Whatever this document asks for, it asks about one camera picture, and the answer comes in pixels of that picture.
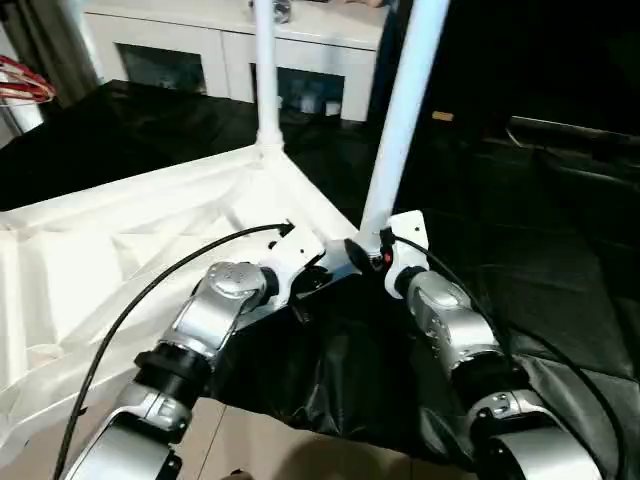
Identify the white plastic table leg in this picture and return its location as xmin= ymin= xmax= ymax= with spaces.
xmin=356 ymin=0 xmax=452 ymax=252
xmin=251 ymin=0 xmax=287 ymax=155

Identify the white plastic table top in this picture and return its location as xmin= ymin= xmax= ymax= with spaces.
xmin=0 ymin=141 xmax=370 ymax=452

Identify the black work mat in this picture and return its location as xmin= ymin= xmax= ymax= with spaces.
xmin=0 ymin=78 xmax=640 ymax=474

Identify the black speaker cabinet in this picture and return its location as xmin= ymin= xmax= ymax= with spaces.
xmin=372 ymin=0 xmax=511 ymax=136

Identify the black flat monitor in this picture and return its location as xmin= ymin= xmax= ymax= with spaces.
xmin=506 ymin=114 xmax=640 ymax=154

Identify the white sideboard cabinet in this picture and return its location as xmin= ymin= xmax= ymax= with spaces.
xmin=82 ymin=0 xmax=390 ymax=125

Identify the white plastic bin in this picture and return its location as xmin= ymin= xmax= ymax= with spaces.
xmin=2 ymin=101 xmax=45 ymax=135

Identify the grey curtain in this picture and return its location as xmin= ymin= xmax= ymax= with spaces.
xmin=19 ymin=0 xmax=102 ymax=110

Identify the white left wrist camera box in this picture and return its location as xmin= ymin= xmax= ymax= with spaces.
xmin=266 ymin=221 xmax=330 ymax=315

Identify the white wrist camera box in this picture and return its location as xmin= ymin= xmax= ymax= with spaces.
xmin=381 ymin=208 xmax=431 ymax=301
xmin=266 ymin=221 xmax=330 ymax=315

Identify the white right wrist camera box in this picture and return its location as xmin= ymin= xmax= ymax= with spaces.
xmin=381 ymin=208 xmax=431 ymax=301

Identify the red wire bundle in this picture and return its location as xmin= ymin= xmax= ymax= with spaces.
xmin=0 ymin=53 xmax=58 ymax=107

